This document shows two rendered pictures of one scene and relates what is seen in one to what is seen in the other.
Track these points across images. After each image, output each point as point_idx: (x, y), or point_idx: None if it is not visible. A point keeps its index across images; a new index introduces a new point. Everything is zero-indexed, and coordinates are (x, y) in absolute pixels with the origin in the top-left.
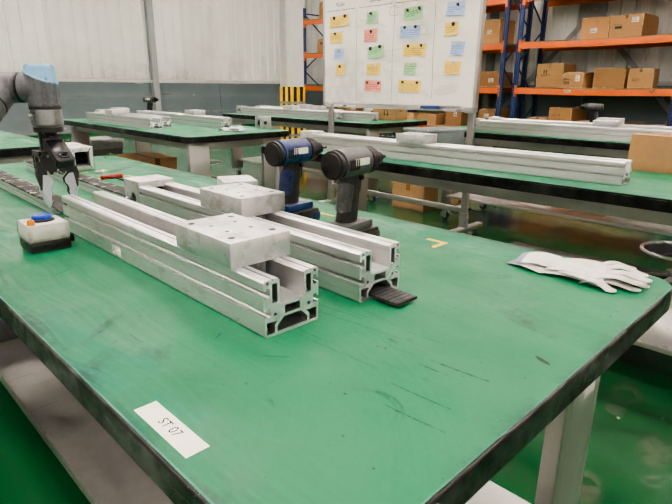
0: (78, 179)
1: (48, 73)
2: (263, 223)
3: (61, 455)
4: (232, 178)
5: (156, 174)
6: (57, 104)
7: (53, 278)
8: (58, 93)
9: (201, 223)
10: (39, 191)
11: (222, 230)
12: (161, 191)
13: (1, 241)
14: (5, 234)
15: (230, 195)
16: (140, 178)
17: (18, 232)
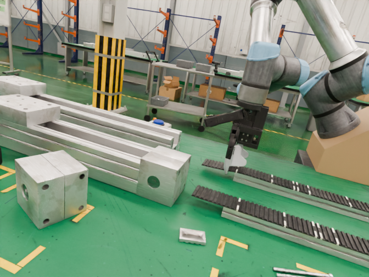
0: (226, 152)
1: (249, 49)
2: (0, 79)
3: None
4: (58, 162)
5: (177, 169)
6: (243, 79)
7: None
8: (249, 70)
9: (33, 82)
10: (298, 186)
11: (20, 79)
12: (119, 138)
13: (188, 142)
14: (201, 148)
15: (28, 97)
16: (173, 154)
17: (199, 150)
